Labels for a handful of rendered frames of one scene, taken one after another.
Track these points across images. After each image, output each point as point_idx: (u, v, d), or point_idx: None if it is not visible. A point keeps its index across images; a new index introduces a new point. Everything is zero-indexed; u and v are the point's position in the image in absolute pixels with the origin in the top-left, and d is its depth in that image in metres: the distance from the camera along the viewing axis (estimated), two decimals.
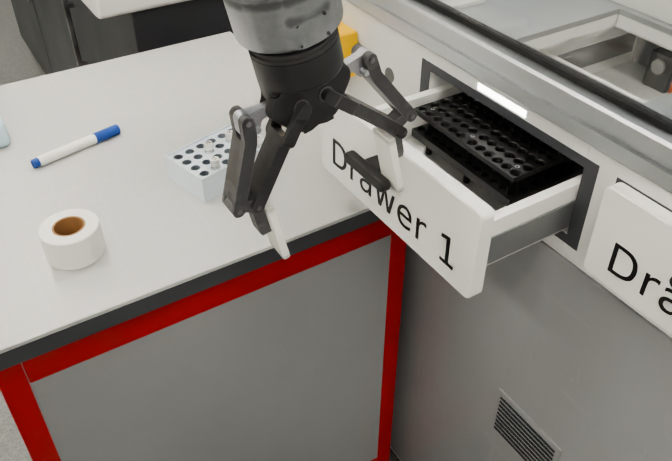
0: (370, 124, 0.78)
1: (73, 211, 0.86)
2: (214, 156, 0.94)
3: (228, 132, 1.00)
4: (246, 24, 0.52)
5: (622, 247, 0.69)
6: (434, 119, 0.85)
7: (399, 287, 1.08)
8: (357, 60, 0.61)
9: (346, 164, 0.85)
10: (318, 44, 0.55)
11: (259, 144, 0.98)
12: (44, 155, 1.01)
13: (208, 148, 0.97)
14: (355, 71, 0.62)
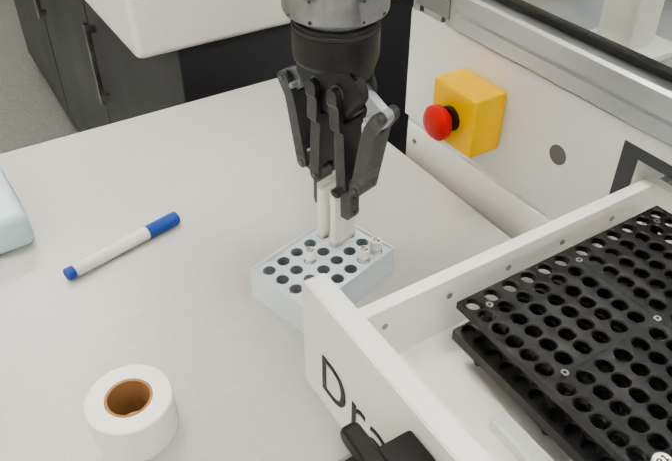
0: (387, 368, 0.43)
1: (133, 369, 0.59)
2: (654, 459, 0.40)
3: None
4: None
5: None
6: (493, 326, 0.50)
7: None
8: (376, 107, 0.59)
9: (344, 402, 0.50)
10: (312, 30, 0.56)
11: (378, 250, 0.71)
12: (81, 262, 0.74)
13: (310, 258, 0.70)
14: (367, 109, 0.60)
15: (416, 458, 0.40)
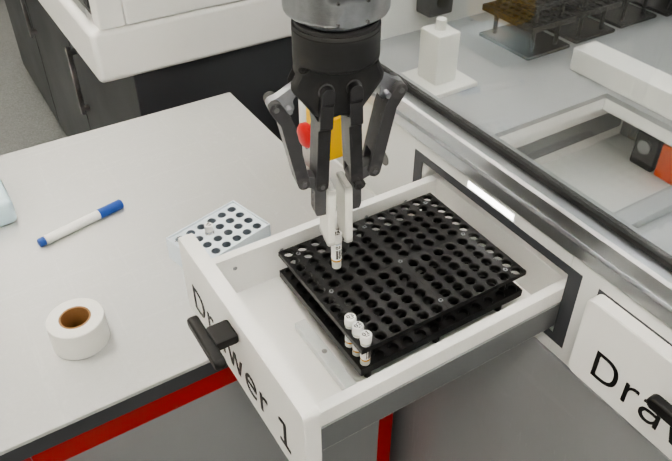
0: (216, 285, 0.74)
1: (79, 301, 0.90)
2: (360, 333, 0.70)
3: (352, 329, 0.71)
4: None
5: (604, 356, 0.73)
6: (297, 266, 0.81)
7: None
8: (391, 80, 0.63)
9: (204, 313, 0.80)
10: (356, 31, 0.56)
11: (342, 240, 0.73)
12: (50, 234, 1.04)
13: (208, 230, 1.00)
14: (381, 86, 0.63)
15: (226, 333, 0.71)
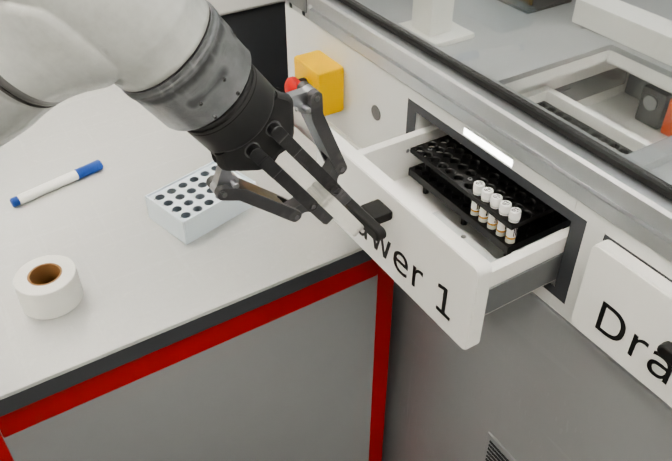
0: (366, 168, 0.77)
1: (50, 257, 0.84)
2: (510, 209, 0.73)
3: (500, 207, 0.74)
4: (156, 113, 0.52)
5: (610, 307, 0.67)
6: (431, 160, 0.84)
7: (387, 325, 1.06)
8: (302, 95, 0.60)
9: None
10: (235, 102, 0.54)
11: None
12: (23, 194, 0.99)
13: (484, 188, 0.77)
14: (297, 106, 0.61)
15: (380, 209, 0.74)
